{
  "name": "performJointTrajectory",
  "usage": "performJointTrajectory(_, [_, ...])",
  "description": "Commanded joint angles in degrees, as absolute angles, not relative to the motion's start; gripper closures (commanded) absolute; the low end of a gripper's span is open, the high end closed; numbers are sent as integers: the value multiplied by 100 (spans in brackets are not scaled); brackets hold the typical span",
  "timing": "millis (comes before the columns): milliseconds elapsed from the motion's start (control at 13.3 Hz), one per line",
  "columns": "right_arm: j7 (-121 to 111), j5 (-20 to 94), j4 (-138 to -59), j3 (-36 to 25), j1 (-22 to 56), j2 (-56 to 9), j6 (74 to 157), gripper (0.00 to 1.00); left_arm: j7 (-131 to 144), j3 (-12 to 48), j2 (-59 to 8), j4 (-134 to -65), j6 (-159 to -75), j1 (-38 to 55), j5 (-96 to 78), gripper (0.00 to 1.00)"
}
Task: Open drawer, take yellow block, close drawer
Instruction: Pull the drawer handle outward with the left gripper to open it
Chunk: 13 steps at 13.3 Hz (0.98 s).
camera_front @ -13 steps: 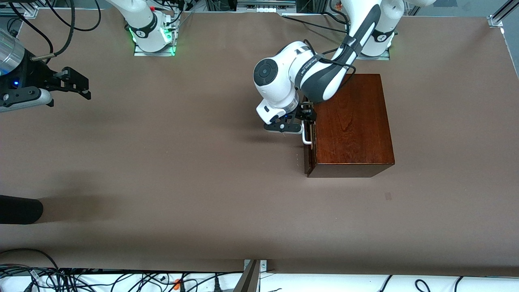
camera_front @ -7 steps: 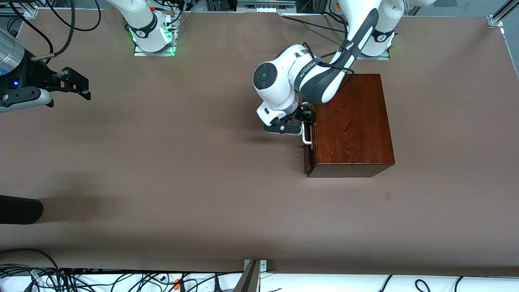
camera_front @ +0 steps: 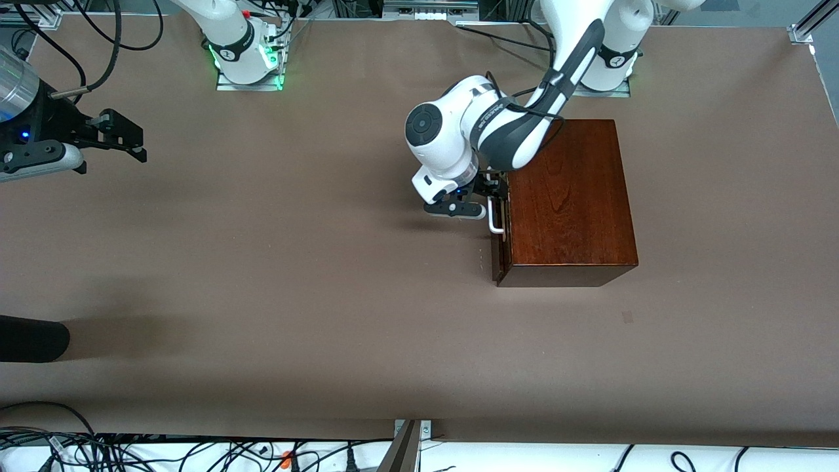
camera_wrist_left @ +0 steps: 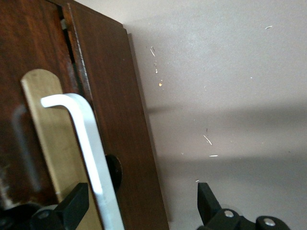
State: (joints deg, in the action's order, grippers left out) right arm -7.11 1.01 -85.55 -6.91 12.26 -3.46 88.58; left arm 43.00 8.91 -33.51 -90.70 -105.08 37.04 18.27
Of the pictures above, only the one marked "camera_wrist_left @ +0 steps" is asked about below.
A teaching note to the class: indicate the wooden drawer with brown front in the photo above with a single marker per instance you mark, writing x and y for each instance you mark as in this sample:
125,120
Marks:
28,36

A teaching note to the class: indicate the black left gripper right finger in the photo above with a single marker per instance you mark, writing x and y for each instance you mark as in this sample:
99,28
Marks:
211,210

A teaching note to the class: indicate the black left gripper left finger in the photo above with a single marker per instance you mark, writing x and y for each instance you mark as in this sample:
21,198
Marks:
64,213

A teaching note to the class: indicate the dark brown wooden cabinet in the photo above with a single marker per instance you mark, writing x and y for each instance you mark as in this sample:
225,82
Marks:
124,119

